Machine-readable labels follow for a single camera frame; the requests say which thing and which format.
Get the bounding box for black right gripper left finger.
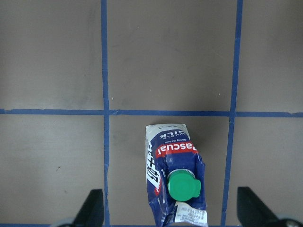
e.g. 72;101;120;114
72;189;104;227

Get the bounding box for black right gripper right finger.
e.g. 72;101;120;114
237;187;279;227

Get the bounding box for blue white milk carton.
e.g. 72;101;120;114
145;123;208;227

